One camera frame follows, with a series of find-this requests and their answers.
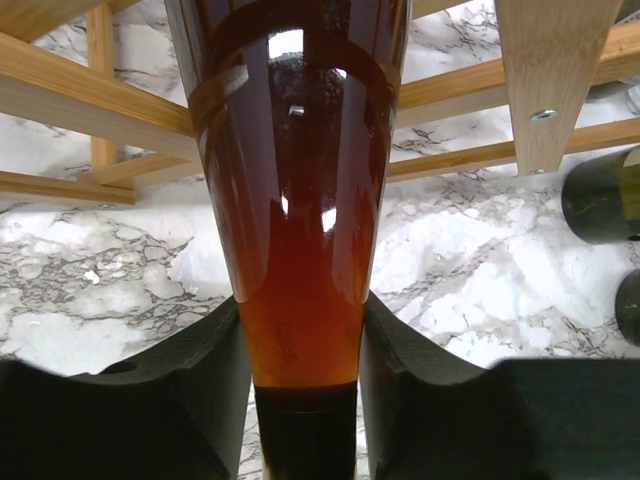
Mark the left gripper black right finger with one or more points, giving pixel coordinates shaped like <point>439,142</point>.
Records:
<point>432,415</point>

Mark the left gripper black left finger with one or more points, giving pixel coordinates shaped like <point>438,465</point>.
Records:
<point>174,411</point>

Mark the green bottle silver foil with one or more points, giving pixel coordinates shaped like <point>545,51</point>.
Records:
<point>627,307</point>

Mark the dark bottle black neck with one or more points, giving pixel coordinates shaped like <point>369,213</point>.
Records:
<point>600,198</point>

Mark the red bottle gold foil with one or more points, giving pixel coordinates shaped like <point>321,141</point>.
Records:
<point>292,104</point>

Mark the wooden wine rack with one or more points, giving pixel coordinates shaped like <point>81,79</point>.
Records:
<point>57,69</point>

